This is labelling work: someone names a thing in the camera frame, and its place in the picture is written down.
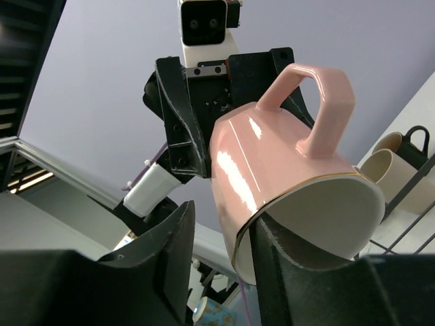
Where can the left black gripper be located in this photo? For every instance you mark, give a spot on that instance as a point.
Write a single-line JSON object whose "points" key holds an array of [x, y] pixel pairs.
{"points": [[214, 89]]}

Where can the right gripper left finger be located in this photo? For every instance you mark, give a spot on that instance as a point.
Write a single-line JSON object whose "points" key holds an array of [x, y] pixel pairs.
{"points": [[146, 282]]}

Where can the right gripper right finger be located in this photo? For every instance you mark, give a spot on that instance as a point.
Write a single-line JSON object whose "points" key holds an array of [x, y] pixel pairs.
{"points": [[299, 284]]}

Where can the pink faceted ceramic mug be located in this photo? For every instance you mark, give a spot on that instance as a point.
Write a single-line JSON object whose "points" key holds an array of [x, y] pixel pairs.
{"points": [[264, 160]]}

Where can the beige plastic tumbler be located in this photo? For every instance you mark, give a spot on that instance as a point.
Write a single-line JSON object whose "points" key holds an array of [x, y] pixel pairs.
{"points": [[391, 173]]}

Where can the dark brown ceramic mug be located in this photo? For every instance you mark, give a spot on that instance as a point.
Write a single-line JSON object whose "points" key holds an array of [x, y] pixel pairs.
{"points": [[402, 145]]}

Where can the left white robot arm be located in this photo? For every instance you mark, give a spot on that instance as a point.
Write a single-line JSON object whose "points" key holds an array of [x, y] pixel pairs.
{"points": [[147, 201]]}

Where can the black wire dish rack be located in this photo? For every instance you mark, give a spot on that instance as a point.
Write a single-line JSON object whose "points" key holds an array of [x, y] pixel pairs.
{"points": [[408, 228]]}

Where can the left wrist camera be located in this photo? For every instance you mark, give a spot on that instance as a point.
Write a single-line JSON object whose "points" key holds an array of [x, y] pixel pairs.
{"points": [[205, 30]]}

